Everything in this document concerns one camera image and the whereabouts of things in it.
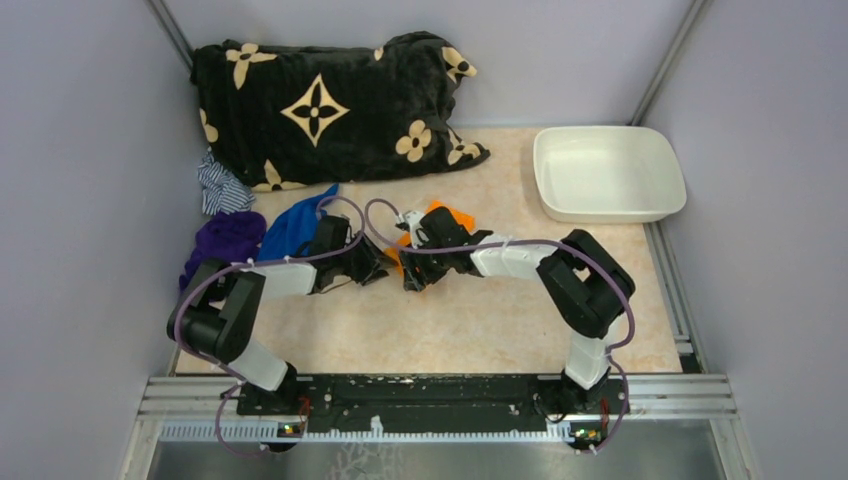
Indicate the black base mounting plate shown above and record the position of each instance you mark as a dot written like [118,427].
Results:
[426,404]

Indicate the orange towel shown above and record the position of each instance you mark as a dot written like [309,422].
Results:
[457,215]

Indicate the aluminium frame rail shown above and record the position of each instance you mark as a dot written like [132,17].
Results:
[203,408]

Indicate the blue towel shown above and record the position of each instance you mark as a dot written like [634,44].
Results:
[294,229]

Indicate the black floral blanket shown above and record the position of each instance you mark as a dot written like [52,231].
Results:
[281,117]

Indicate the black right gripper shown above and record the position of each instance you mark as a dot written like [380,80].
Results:
[413,279]

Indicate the white plastic basin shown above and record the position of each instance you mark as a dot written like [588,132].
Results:
[607,175]

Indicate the purple towel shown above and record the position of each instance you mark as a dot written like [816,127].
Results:
[231,237]

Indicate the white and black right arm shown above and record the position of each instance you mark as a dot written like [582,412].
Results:
[585,284]

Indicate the blue white striped cloth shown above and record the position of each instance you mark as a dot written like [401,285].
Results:
[221,191]

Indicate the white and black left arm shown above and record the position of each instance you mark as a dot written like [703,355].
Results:
[215,317]

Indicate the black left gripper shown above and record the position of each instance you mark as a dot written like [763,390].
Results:
[370,269]

